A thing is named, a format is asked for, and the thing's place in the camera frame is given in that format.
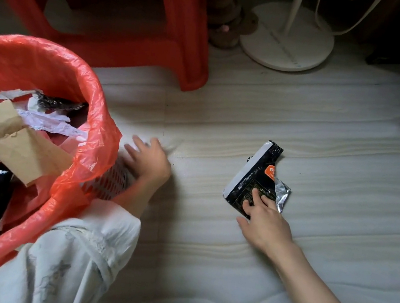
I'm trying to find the person's right hand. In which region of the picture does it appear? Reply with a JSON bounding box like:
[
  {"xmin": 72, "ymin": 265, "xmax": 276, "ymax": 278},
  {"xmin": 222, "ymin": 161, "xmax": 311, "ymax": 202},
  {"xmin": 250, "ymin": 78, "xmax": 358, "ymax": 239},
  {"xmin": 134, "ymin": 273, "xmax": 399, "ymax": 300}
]
[{"xmin": 231, "ymin": 186, "xmax": 302, "ymax": 261}]

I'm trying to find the person's left hand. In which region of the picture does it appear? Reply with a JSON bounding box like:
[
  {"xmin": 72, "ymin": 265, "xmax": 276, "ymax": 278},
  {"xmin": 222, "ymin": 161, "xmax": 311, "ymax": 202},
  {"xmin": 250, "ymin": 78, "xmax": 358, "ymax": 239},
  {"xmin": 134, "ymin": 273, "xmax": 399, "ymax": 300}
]
[{"xmin": 117, "ymin": 132, "xmax": 177, "ymax": 190}]

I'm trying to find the black snack wrapper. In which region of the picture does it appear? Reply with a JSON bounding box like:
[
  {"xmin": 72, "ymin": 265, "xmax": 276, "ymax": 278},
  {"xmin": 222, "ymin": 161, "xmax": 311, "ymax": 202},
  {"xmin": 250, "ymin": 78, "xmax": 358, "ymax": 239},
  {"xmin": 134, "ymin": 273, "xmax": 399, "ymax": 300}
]
[{"xmin": 219, "ymin": 134, "xmax": 298, "ymax": 225}]

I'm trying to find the waste basket with red bag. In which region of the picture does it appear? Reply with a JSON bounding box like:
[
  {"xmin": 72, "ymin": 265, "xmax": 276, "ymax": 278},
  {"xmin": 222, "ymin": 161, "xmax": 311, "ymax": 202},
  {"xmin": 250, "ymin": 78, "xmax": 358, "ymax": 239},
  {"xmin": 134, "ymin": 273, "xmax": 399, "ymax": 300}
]
[{"xmin": 0, "ymin": 31, "xmax": 155, "ymax": 303}]

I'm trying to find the long white paper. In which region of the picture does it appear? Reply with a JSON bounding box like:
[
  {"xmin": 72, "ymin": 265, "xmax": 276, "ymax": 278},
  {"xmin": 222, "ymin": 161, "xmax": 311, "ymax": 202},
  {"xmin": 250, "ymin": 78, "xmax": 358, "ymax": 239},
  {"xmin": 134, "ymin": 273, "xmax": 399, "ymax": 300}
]
[{"xmin": 0, "ymin": 84, "xmax": 94, "ymax": 143}]

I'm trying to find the black patterned plastic piece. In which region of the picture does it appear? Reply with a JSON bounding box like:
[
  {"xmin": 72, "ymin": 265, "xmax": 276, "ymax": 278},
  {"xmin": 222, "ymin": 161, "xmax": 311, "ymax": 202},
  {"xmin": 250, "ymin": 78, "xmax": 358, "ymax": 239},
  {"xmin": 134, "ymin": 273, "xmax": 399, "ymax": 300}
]
[{"xmin": 33, "ymin": 91, "xmax": 89, "ymax": 118}]

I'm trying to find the brown paper strip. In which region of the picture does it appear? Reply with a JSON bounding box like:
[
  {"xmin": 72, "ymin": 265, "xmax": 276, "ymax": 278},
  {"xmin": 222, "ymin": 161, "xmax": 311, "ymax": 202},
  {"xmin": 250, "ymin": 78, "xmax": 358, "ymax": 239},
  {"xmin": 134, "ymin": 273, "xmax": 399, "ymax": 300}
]
[{"xmin": 0, "ymin": 99, "xmax": 82, "ymax": 194}]

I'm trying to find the person's right forearm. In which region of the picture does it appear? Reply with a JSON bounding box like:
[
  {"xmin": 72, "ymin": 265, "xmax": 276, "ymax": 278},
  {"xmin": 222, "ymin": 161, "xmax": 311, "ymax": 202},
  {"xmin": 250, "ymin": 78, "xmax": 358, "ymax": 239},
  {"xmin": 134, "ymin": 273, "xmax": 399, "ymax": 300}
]
[{"xmin": 262, "ymin": 238, "xmax": 354, "ymax": 303}]

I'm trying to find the person's white left sleeve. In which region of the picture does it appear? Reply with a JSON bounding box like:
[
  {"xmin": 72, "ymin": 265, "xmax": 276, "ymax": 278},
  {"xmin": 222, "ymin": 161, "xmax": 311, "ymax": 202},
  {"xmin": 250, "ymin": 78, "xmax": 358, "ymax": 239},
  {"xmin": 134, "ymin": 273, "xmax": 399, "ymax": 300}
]
[{"xmin": 0, "ymin": 183, "xmax": 145, "ymax": 303}]

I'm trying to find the red plastic stool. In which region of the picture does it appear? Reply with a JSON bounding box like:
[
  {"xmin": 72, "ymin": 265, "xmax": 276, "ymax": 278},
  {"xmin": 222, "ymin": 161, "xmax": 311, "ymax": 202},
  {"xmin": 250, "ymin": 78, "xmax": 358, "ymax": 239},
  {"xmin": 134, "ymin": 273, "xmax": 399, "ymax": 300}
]
[{"xmin": 0, "ymin": 0, "xmax": 222, "ymax": 96}]

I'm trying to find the white round stand base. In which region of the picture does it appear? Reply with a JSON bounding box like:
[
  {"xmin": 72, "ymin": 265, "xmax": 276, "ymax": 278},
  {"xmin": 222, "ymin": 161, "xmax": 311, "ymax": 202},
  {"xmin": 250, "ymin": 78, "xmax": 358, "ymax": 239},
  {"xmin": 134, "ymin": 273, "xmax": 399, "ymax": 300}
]
[{"xmin": 236, "ymin": 0, "xmax": 342, "ymax": 79}]

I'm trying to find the brown rope-wrapped post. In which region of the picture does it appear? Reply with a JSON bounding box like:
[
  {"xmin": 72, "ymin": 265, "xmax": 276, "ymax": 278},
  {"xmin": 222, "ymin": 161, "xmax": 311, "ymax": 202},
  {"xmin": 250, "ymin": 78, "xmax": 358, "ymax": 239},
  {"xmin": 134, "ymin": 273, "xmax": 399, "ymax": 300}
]
[{"xmin": 193, "ymin": 0, "xmax": 263, "ymax": 55}]

